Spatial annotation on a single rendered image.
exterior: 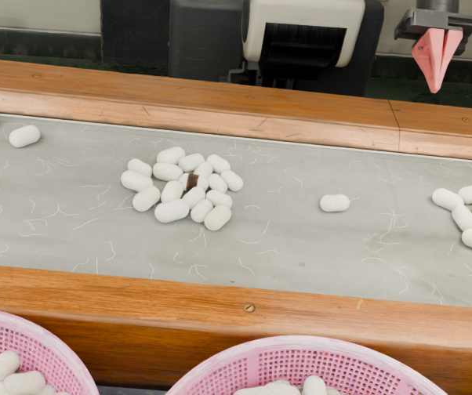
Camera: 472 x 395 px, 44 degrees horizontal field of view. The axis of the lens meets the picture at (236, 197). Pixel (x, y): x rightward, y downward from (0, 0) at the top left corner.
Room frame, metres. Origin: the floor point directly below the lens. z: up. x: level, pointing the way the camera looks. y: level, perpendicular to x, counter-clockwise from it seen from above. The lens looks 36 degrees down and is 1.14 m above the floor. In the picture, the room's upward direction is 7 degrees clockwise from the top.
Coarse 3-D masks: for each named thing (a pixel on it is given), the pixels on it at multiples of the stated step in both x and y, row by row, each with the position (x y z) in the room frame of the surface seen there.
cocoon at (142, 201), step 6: (150, 186) 0.52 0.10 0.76; (144, 192) 0.51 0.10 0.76; (150, 192) 0.51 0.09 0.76; (156, 192) 0.51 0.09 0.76; (138, 198) 0.50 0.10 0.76; (144, 198) 0.50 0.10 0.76; (150, 198) 0.50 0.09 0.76; (156, 198) 0.51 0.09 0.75; (138, 204) 0.49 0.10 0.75; (144, 204) 0.49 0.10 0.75; (150, 204) 0.50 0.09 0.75; (138, 210) 0.49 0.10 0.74; (144, 210) 0.49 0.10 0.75
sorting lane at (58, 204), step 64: (0, 128) 0.63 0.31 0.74; (64, 128) 0.65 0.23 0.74; (128, 128) 0.67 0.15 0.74; (0, 192) 0.50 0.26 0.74; (64, 192) 0.51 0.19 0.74; (128, 192) 0.53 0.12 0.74; (256, 192) 0.56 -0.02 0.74; (320, 192) 0.58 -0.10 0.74; (384, 192) 0.59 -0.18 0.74; (0, 256) 0.40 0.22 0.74; (64, 256) 0.41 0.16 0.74; (128, 256) 0.42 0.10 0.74; (192, 256) 0.44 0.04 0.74; (256, 256) 0.45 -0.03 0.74; (320, 256) 0.46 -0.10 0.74; (384, 256) 0.47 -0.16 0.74; (448, 256) 0.49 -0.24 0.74
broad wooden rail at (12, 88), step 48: (0, 96) 0.68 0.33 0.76; (48, 96) 0.69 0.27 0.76; (96, 96) 0.70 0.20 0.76; (144, 96) 0.72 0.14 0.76; (192, 96) 0.73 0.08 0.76; (240, 96) 0.75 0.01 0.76; (288, 96) 0.77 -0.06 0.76; (336, 96) 0.79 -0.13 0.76; (336, 144) 0.69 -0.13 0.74; (384, 144) 0.70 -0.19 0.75; (432, 144) 0.71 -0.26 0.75
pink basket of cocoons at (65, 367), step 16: (0, 320) 0.31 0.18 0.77; (16, 320) 0.30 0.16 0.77; (0, 336) 0.30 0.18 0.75; (16, 336) 0.30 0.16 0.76; (32, 336) 0.30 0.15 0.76; (48, 336) 0.29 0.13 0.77; (0, 352) 0.30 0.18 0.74; (16, 352) 0.29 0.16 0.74; (32, 352) 0.29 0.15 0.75; (48, 352) 0.29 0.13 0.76; (64, 352) 0.28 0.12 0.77; (32, 368) 0.29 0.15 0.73; (48, 368) 0.28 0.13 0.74; (64, 368) 0.27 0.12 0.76; (80, 368) 0.27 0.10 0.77; (48, 384) 0.28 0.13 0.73; (64, 384) 0.27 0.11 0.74; (80, 384) 0.26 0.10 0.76
